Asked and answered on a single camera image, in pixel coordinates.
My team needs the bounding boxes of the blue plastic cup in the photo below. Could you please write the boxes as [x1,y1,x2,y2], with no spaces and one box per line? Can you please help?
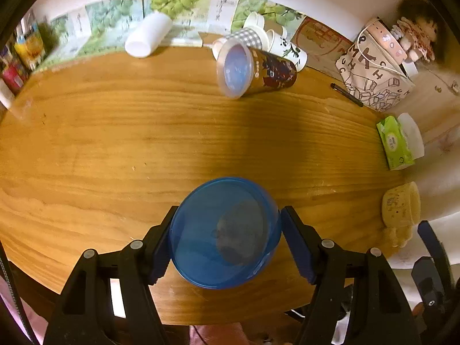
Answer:
[169,177,281,290]

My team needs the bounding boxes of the white panda print cup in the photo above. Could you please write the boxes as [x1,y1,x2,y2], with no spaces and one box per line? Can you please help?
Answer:
[267,30,308,72]

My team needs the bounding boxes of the brown printed paper cup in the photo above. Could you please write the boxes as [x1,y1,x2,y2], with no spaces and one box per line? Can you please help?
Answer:
[216,41,297,99]

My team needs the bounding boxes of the white plastic cup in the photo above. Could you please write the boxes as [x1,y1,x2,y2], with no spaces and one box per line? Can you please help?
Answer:
[124,11,172,58]

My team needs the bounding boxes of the checkered paper cup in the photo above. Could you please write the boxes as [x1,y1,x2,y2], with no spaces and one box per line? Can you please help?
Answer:
[211,26,269,60]

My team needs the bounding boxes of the white cup behind stack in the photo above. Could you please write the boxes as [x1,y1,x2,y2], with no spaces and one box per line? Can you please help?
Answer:
[243,12,265,30]

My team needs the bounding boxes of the yellow ceramic mug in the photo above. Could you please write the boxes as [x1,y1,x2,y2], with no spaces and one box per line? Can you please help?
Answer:
[381,181,421,248]

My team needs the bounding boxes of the green tissue pack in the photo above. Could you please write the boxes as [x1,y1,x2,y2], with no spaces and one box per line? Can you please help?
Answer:
[376,113,425,170]

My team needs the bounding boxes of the black pen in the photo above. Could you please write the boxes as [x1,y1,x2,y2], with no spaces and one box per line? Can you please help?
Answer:
[331,83,363,108]

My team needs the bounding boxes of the letter print canvas bag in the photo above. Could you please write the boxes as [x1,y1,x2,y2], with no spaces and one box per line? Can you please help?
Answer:
[335,30,415,112]

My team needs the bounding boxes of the brown haired doll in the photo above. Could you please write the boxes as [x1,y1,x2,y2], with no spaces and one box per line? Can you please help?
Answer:
[391,0,446,63]

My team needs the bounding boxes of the pink patterned roll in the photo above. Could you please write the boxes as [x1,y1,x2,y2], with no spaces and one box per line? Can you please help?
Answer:
[367,17,407,65]

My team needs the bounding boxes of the brown round print box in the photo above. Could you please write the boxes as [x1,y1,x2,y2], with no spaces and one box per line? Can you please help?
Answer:
[291,16,352,82]

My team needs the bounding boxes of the pink red can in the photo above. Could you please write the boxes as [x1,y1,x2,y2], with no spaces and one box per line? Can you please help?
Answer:
[1,62,28,94]

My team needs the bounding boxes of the yellow snack package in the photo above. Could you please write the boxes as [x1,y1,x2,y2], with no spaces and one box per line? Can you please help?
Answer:
[14,24,45,71]

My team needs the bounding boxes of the green grape print boxes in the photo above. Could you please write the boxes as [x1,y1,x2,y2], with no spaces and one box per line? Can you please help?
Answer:
[38,0,305,71]

